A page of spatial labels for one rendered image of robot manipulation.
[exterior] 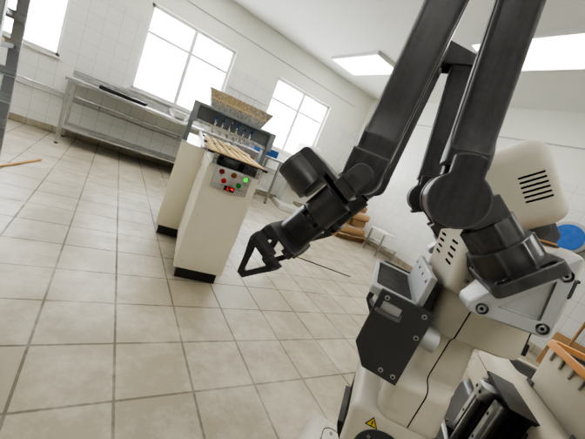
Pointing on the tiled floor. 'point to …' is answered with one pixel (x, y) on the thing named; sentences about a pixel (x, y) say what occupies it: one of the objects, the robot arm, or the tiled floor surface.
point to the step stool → (381, 241)
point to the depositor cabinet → (179, 185)
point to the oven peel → (564, 343)
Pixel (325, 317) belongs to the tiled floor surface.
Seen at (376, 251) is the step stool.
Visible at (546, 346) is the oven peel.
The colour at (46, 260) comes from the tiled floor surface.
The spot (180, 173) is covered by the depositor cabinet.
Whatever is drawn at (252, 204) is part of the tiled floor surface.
